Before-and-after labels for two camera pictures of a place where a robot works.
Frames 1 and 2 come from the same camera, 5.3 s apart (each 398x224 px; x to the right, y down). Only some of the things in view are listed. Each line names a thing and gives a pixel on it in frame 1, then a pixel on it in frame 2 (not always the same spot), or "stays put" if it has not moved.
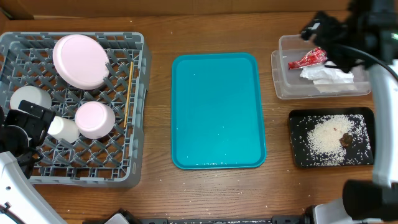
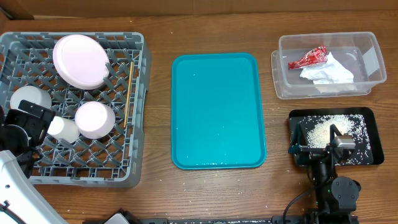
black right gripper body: [339, 43] -> [311, 156]
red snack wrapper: [316, 56] stays put
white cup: [66, 129] stays put
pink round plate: [81, 61] stays put
